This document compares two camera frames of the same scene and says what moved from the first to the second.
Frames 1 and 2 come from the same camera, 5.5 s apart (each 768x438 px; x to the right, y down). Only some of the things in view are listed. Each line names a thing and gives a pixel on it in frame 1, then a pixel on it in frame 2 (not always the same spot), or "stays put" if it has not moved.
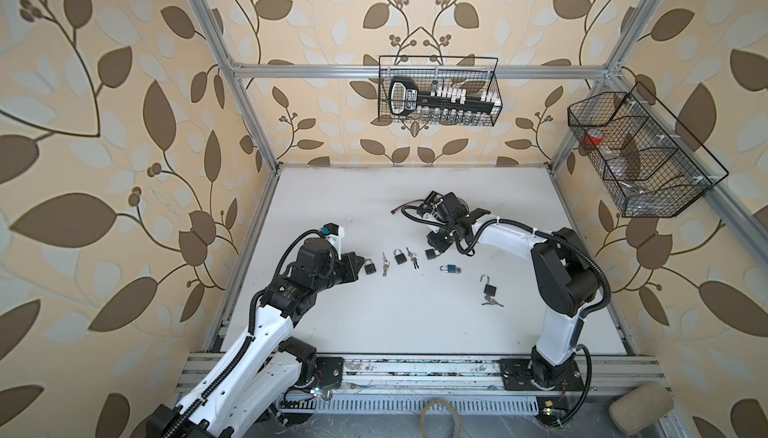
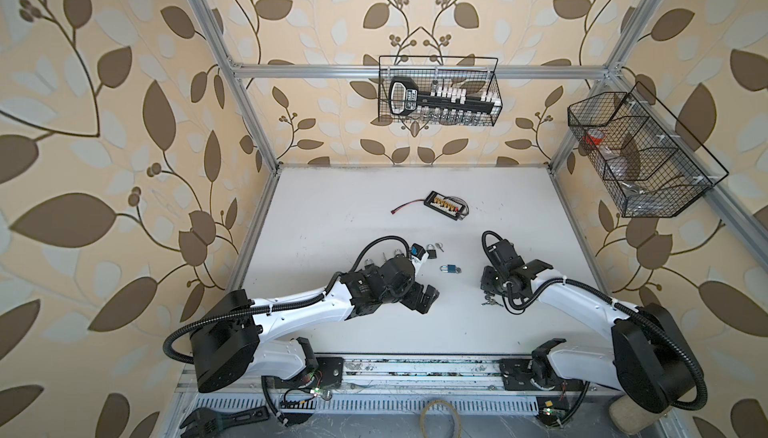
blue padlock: [450, 268] stays put
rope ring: [423, 413] stays put
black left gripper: [352, 270] → [416, 301]
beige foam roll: [639, 407] stays put
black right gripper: [432, 238] → [485, 281]
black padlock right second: [490, 291] stays put
